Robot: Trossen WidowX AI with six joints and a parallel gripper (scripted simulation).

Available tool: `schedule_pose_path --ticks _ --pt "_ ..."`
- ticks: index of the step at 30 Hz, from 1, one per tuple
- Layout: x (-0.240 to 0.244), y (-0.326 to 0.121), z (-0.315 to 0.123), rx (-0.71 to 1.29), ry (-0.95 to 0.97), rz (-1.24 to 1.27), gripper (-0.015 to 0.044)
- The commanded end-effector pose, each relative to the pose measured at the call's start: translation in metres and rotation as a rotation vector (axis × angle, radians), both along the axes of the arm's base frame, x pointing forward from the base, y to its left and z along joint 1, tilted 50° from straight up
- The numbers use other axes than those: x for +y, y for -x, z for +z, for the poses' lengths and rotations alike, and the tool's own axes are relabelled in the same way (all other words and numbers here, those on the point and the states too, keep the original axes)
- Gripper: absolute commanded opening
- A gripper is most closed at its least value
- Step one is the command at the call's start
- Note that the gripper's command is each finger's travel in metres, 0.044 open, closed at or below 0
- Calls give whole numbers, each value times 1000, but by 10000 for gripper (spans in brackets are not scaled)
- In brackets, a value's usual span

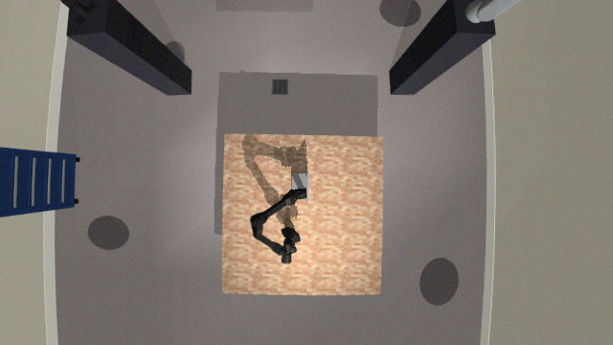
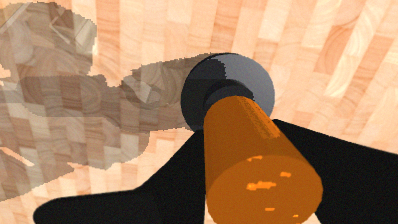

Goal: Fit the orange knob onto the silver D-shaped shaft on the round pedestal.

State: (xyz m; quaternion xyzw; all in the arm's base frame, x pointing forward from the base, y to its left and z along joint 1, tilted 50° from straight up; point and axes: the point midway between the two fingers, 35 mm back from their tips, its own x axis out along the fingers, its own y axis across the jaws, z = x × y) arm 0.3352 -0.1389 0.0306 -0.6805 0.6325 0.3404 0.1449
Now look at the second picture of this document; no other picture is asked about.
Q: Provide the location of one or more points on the orange knob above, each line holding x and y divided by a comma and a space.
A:
253, 173

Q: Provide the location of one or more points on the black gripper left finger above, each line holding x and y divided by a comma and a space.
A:
175, 194

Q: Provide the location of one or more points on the grey round pedestal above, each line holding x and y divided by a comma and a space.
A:
223, 75

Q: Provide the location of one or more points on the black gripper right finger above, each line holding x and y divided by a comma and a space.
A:
360, 183

